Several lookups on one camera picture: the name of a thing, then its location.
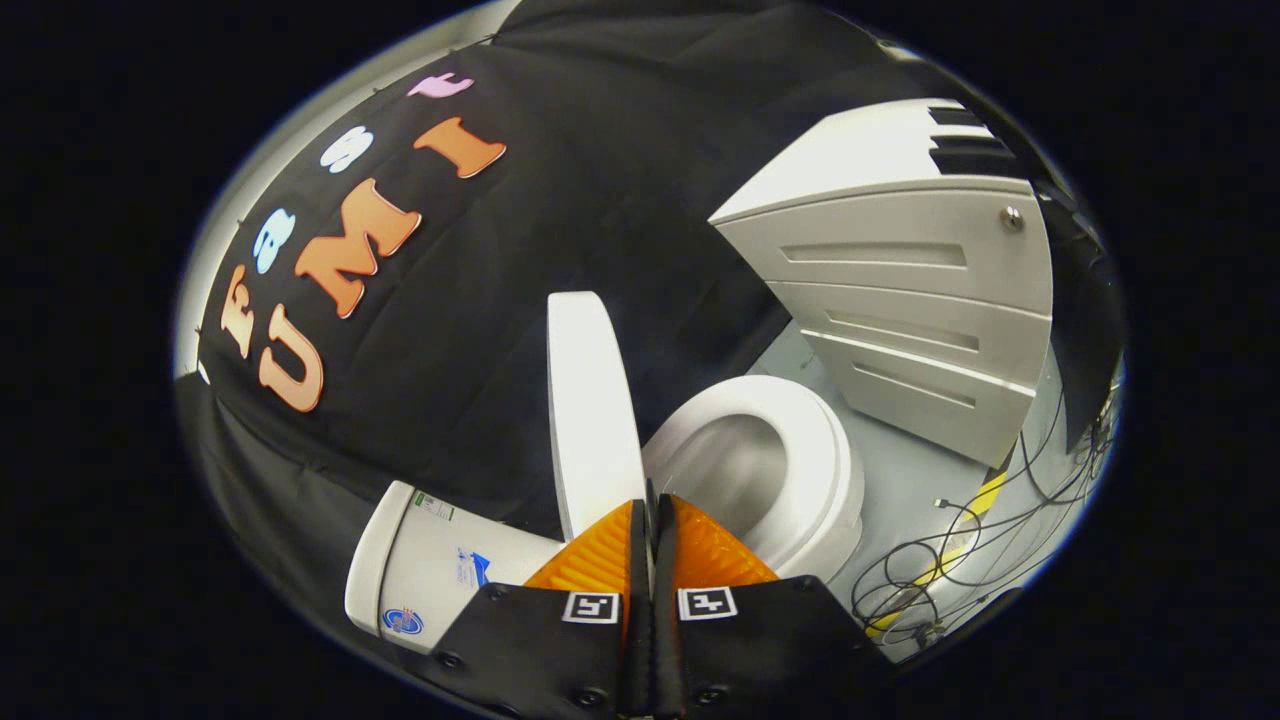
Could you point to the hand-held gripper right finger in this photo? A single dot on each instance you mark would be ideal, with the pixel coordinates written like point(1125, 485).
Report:
point(770, 640)

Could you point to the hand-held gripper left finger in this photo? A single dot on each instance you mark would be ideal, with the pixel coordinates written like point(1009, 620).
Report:
point(540, 650)

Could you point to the white toilet lid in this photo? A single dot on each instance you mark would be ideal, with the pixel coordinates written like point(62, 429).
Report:
point(590, 400)

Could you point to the white toilet tank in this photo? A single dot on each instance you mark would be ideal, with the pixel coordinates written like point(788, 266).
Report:
point(430, 570)

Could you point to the yellow black floor tape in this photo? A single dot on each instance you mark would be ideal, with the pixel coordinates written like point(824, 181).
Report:
point(985, 495)

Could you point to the white drawer cabinet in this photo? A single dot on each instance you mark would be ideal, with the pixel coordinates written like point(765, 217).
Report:
point(900, 230)

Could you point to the black backdrop cloth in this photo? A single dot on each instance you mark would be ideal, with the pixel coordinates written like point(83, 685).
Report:
point(560, 200)

